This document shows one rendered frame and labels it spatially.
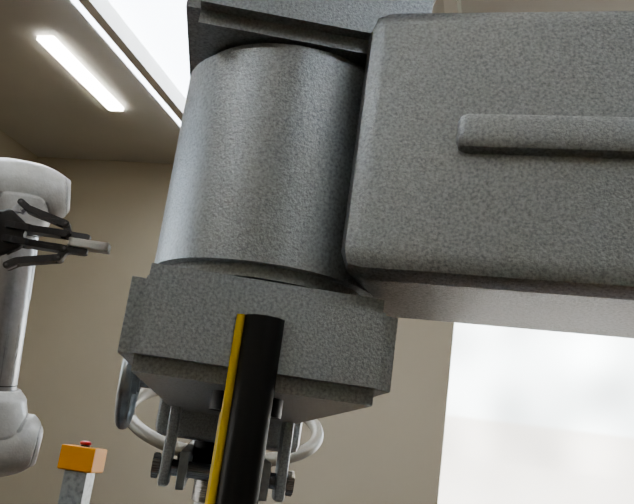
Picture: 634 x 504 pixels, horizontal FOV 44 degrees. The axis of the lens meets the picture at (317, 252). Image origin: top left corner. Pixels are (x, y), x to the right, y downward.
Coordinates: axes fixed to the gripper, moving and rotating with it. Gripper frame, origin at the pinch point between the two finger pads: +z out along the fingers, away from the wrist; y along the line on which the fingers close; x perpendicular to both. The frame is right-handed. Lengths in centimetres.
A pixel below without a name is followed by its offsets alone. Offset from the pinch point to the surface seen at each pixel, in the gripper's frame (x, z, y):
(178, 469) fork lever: 30, 23, 35
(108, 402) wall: -694, -80, 4
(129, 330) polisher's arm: 81, 19, 24
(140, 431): -44, 11, 30
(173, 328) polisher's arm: 83, 22, 23
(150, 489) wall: -674, -23, 81
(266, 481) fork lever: 30, 34, 35
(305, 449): -45, 48, 29
